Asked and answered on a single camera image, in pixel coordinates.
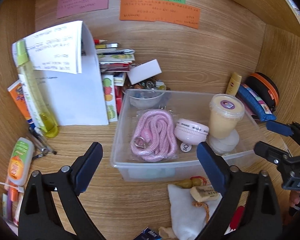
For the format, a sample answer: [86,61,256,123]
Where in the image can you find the cream plastic cup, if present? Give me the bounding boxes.
[208,94,245,139]

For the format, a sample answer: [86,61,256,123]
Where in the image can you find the pink rope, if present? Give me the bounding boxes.
[128,109,179,163]

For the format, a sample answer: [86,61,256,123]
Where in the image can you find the right hand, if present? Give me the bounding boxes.
[289,191,300,207]

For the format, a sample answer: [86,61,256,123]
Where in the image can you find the blue zipper pencil pouch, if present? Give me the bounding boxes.
[237,84,276,122]

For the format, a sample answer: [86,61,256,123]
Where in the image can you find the white round lid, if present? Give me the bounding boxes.
[208,129,239,154]

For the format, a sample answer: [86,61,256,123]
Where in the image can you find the black orange round case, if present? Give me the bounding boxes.
[244,72,280,112]

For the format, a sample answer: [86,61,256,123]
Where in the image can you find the beige rectangular eraser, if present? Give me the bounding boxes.
[190,185,219,202]

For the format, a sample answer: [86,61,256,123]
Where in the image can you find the wooden gourd charm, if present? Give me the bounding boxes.
[176,176,207,189]

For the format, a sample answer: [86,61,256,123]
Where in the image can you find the metal pens bundle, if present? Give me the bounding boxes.
[29,127,57,160]

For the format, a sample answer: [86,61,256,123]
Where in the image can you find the small yellow sunscreen bottle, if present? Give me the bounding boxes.
[225,72,242,96]

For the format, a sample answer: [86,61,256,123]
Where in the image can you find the pink round mini fan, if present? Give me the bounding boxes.
[174,118,209,146]

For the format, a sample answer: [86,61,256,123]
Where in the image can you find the yellow green spray bottle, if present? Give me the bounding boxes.
[15,40,59,138]

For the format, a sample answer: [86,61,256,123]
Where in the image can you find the small blue box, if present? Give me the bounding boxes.
[133,227,162,240]

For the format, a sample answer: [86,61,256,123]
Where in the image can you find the clear plastic storage bin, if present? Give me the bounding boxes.
[111,89,266,182]

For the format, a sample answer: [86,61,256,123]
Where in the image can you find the large white paper sheet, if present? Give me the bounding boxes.
[35,23,109,126]

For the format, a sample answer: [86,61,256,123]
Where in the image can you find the orange tube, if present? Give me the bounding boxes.
[7,80,35,128]

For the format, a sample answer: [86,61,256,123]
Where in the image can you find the small clear bowl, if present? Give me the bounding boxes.
[126,89,165,110]

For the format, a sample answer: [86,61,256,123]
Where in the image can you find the fruit pattern sticker card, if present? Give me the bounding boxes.
[102,75,118,122]

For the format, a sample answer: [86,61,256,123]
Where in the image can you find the folded handwritten paper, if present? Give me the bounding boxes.
[23,21,83,74]

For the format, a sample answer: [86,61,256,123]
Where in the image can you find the stack of booklets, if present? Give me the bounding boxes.
[95,43,135,87]

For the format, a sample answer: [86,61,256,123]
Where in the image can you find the red white pen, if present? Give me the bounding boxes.
[94,39,107,44]

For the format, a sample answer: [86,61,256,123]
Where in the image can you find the orange sticky note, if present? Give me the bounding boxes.
[119,0,200,29]

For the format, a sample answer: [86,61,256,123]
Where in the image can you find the white earphone cable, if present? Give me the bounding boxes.
[0,175,24,193]

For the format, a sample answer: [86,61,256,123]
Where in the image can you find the white drawstring cloth pouch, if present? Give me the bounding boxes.
[167,184,222,239]

